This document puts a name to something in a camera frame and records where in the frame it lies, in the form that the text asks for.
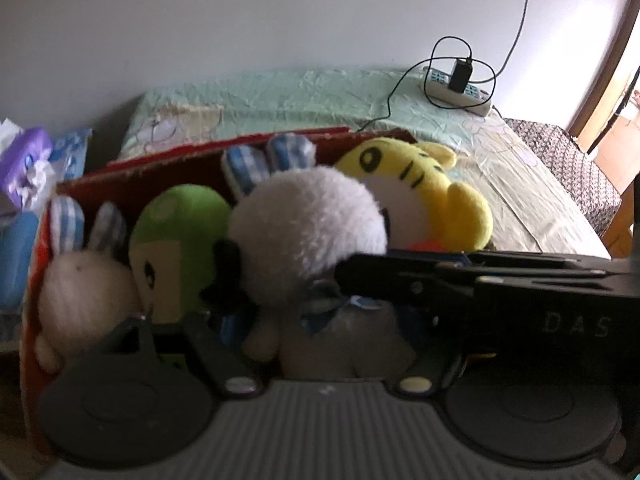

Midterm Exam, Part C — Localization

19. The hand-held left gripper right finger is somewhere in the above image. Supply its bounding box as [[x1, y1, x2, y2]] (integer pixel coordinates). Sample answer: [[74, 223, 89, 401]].
[[397, 352, 467, 397]]

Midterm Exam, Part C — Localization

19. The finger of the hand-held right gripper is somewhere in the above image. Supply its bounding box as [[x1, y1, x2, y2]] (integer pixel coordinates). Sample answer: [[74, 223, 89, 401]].
[[332, 251, 482, 312]]

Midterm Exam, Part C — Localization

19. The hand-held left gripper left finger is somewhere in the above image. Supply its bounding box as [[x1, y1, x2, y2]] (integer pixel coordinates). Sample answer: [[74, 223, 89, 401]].
[[107, 311, 263, 397]]

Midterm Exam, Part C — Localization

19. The yellow tiger plush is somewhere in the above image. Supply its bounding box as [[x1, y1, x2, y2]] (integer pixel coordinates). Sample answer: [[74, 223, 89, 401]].
[[334, 137, 494, 254]]

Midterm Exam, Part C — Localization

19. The pink plush bunny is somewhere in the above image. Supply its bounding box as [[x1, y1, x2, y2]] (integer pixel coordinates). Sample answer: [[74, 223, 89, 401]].
[[215, 134, 419, 379]]

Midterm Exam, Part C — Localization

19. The green plush toy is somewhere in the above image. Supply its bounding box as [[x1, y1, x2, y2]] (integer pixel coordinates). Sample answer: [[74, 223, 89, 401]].
[[128, 184, 234, 322]]

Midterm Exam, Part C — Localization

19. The white plush bunny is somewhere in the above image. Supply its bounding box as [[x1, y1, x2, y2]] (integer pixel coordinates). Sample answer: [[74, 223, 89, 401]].
[[34, 195, 139, 374]]

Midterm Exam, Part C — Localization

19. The red cardboard box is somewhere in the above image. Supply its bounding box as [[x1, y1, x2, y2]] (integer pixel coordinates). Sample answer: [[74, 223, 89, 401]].
[[19, 127, 419, 462]]

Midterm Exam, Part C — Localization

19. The white power strip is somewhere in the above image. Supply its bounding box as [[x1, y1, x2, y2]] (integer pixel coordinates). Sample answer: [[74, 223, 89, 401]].
[[421, 65, 494, 118]]

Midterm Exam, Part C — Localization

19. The black charger plug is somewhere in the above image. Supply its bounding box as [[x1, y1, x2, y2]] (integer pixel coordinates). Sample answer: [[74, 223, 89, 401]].
[[447, 57, 474, 94]]

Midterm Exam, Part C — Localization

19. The light blue pack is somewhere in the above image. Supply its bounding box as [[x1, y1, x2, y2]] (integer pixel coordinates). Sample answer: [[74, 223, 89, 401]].
[[0, 211, 42, 312]]

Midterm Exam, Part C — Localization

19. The blue patterned pack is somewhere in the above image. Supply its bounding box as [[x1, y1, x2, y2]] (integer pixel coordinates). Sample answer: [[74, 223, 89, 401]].
[[51, 128, 94, 182]]

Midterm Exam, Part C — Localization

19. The purple tissue pack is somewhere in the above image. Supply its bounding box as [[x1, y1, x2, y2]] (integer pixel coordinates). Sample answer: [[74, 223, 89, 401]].
[[0, 126, 54, 212]]

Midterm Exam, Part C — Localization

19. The black charging cable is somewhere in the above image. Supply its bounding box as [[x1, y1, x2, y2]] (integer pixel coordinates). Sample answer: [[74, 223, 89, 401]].
[[359, 36, 499, 134]]

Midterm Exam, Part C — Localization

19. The wooden door frame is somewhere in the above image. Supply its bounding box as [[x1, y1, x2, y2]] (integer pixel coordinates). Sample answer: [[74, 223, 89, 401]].
[[566, 0, 640, 157]]

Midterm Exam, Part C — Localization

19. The white power cable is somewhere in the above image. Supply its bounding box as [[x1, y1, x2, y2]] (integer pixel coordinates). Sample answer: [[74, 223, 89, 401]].
[[491, 0, 542, 79]]

